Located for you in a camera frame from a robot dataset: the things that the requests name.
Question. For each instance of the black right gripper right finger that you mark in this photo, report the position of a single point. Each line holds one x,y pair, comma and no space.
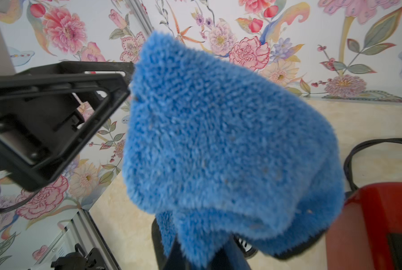
230,257

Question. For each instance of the red coffee machine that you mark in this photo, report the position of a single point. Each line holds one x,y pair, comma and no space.
368,233

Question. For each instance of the aluminium frame post left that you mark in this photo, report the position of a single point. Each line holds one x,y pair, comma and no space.
141,14

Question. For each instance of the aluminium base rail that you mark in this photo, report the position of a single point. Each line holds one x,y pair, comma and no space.
79,247

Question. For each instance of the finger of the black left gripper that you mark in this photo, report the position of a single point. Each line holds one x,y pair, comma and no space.
80,67

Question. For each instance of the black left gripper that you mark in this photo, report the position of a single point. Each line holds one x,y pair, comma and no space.
46,120

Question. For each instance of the blue microfiber cloth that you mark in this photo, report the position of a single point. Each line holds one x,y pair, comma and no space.
215,150

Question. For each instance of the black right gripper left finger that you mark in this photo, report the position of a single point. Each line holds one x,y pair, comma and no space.
169,255

